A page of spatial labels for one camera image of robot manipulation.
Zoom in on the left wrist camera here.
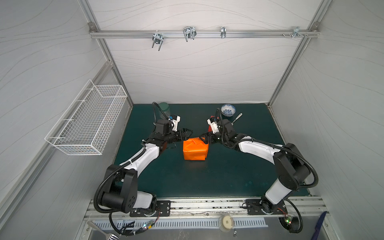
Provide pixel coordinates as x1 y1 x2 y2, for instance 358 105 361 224
169 115 181 132

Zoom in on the right base cable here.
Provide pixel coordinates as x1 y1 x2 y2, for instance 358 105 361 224
277 199 304 234

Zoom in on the blue white ceramic bowl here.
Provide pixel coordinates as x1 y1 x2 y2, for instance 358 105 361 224
221 104 236 117

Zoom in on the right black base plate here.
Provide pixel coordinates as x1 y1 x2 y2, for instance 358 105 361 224
242 198 288 215

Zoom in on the white wire basket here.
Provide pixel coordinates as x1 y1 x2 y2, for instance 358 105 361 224
45 80 128 156

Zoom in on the green lid glass jar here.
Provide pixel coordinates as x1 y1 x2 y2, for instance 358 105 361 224
159 102 171 119

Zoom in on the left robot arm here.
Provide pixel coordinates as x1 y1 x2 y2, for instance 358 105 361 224
94 115 193 215

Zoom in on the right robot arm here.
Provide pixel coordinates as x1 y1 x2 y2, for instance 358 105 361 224
199 117 319 215

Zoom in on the green table mat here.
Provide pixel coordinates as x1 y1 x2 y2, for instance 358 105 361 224
115 104 284 198

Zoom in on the round white puck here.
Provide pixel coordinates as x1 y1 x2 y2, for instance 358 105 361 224
219 215 235 232

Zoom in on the left metal clamp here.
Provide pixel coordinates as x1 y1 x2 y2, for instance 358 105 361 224
152 33 164 51

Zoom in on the silver fork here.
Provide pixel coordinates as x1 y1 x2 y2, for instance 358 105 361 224
232 113 243 125

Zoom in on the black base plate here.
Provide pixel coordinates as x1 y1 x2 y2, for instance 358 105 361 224
130 200 171 217
242 198 288 215

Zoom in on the aluminium cross rail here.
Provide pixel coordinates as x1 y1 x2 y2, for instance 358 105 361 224
90 29 321 39

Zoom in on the middle metal clamp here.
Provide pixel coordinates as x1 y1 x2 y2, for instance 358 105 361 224
183 26 197 42

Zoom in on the metal clamp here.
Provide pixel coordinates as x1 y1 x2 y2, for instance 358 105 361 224
152 33 164 51
183 26 197 42

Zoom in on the orange wrapping paper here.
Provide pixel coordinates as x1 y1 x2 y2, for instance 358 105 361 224
183 138 209 161

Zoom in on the blue handled tool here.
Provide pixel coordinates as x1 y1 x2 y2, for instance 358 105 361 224
311 211 328 240

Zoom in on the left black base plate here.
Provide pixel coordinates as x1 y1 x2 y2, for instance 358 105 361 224
130 200 171 217

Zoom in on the right metal bracket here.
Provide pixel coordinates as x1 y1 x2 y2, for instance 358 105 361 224
282 27 309 39

